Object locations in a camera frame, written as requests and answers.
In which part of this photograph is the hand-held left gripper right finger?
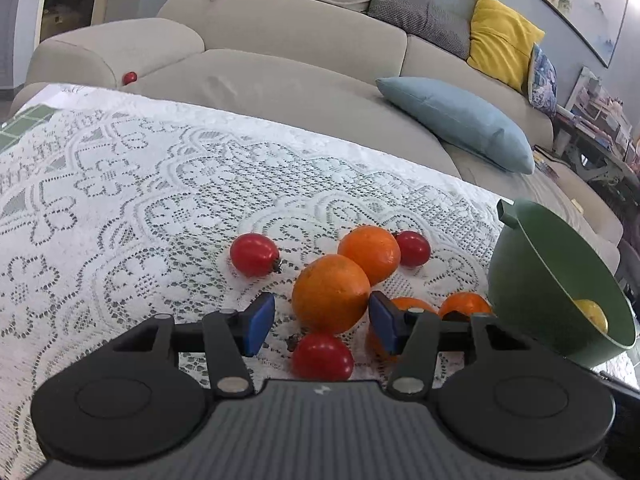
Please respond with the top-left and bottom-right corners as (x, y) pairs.
(368, 290), (531, 401)

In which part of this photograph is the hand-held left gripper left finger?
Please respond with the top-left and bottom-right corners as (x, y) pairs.
(111, 292), (277, 401)

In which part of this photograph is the large orange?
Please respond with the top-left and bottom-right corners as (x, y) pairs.
(291, 254), (372, 335)

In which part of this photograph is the green bowl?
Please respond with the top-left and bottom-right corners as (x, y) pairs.
(487, 199), (637, 368)

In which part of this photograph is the white lace tablecloth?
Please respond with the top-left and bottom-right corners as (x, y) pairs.
(0, 82), (608, 480)

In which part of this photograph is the yellow lemon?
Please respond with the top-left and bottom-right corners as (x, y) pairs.
(572, 299), (609, 333)

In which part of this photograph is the light blue pillow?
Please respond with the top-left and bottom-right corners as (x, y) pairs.
(375, 76), (536, 175)

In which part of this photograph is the stack of books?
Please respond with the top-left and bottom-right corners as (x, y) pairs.
(532, 145), (561, 181)

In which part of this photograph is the beige sofa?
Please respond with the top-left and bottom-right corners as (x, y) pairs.
(10, 0), (623, 271)

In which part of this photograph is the cluttered side table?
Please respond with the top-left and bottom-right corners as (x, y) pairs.
(552, 65), (640, 196)

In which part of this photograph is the blue patterned pillow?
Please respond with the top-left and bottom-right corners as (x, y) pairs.
(527, 42), (558, 118)

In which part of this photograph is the yellow pillow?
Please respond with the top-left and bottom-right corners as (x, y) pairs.
(466, 0), (546, 95)

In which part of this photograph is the green checked cloth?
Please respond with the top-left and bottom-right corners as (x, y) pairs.
(0, 104), (63, 153)

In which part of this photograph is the grey houndstooth pillow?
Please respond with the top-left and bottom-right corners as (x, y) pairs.
(367, 0), (476, 61)

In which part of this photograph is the large framed painting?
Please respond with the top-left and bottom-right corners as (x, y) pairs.
(536, 0), (630, 68)

